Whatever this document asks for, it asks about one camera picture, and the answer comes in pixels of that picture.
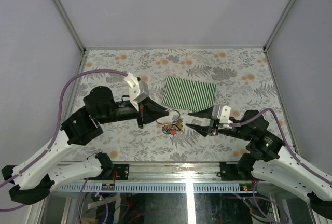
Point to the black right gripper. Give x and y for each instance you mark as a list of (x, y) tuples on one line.
[(202, 129)]

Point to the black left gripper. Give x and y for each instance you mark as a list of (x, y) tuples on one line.
[(153, 111)]

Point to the yellow key tag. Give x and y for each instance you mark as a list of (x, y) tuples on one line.
[(179, 126)]

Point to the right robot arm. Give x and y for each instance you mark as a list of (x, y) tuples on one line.
[(269, 157)]

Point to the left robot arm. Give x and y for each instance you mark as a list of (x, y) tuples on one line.
[(34, 179)]

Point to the silver keys bunch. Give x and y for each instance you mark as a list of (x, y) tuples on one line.
[(168, 127)]

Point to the green white striped cloth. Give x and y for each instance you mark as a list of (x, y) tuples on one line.
[(188, 94)]

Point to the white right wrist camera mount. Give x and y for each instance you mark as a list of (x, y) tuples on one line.
[(222, 114)]

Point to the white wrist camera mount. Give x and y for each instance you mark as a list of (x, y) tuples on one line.
[(138, 90), (222, 114)]

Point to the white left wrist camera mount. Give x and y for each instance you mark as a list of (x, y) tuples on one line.
[(138, 90)]

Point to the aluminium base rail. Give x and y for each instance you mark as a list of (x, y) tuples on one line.
[(168, 177)]

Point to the left aluminium frame post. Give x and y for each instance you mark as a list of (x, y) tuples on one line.
[(69, 25)]

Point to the aluminium frame post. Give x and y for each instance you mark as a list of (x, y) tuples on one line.
[(69, 25), (279, 24)]

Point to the right aluminium frame post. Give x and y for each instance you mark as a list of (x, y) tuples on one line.
[(279, 24)]

